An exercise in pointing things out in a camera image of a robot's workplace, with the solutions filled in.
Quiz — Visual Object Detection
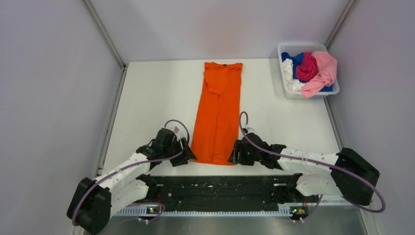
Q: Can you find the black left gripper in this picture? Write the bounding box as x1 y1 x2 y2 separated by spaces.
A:
163 137 197 167

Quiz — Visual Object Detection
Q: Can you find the orange t shirt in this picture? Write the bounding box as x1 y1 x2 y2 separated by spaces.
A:
191 62 243 165

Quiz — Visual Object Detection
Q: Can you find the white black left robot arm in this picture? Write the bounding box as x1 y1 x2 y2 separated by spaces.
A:
67 128 195 235

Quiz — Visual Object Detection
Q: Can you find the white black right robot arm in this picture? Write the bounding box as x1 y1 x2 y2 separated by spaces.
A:
228 133 380 206

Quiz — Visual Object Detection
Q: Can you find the white t shirt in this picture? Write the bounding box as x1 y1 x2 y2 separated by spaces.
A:
282 59 304 92

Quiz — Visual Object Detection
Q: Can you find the blue t shirt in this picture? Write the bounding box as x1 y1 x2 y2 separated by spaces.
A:
281 52 334 92

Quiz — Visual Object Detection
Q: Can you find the magenta t shirt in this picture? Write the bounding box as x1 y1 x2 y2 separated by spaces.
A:
296 52 318 83

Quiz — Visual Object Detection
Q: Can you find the white plastic laundry basket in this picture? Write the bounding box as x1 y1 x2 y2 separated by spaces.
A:
277 42 340 99

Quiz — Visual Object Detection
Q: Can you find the pink t shirt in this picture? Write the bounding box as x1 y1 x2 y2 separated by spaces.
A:
300 51 338 98

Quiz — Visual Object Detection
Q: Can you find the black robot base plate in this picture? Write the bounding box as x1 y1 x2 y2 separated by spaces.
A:
137 175 319 212

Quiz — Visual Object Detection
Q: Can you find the aluminium frame rail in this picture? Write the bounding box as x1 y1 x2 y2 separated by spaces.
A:
69 185 385 235

